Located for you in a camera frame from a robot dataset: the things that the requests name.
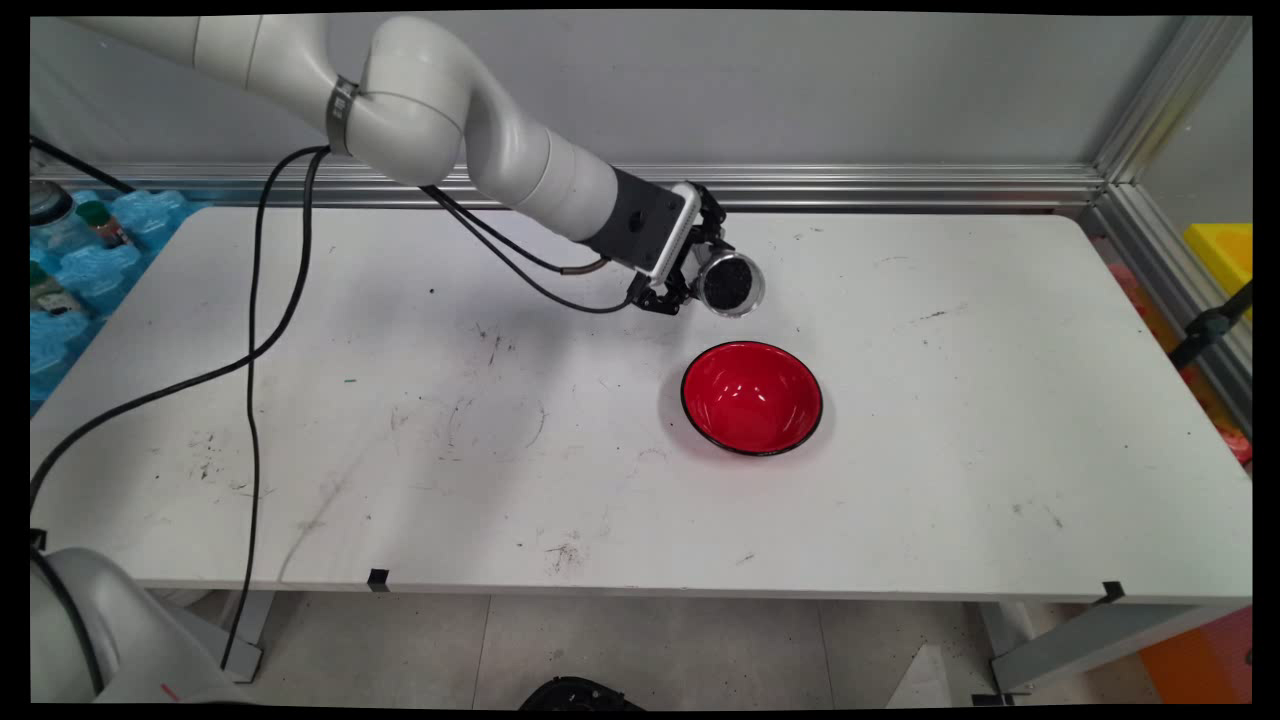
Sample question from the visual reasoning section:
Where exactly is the clear jar of black granules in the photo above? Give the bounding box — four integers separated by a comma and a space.
695, 250, 767, 320

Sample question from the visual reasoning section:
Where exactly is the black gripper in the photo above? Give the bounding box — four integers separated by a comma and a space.
628, 184, 729, 317

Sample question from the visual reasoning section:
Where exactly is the black object on floor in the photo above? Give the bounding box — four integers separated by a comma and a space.
520, 677, 646, 711

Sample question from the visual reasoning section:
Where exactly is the grey table leg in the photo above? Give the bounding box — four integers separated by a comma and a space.
965, 600, 1251, 701

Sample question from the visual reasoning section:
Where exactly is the orange box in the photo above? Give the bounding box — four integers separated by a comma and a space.
1140, 605, 1253, 704

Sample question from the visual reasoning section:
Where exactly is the blue wrapped bottle pack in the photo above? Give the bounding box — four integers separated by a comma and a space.
30, 190, 211, 411

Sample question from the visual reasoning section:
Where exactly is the upright aluminium frame post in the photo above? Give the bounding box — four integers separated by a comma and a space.
1095, 15, 1253, 186

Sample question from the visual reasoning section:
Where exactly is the grey cable strap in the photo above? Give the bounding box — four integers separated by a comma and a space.
324, 75, 362, 157

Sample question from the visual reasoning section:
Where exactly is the yellow plastic bin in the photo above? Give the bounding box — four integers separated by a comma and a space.
1185, 225, 1253, 321

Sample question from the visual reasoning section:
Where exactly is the red bowl with black rim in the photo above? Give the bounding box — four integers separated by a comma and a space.
680, 340, 826, 459

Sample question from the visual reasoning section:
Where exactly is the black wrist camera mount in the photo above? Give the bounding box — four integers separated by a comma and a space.
585, 168, 691, 276

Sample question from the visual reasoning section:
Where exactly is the aluminium frame rail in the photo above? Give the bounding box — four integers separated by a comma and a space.
1090, 185, 1253, 436
30, 163, 1106, 213

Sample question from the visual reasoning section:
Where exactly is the glass jar with lid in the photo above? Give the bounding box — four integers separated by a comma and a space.
30, 180, 79, 259

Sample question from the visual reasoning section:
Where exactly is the bottle with green cap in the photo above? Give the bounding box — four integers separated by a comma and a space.
78, 200, 133, 251

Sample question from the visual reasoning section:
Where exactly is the black cable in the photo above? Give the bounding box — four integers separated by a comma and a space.
30, 145, 641, 696
218, 145, 611, 671

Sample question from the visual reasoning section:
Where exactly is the thin black cord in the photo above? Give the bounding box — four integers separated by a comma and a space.
30, 135, 136, 193

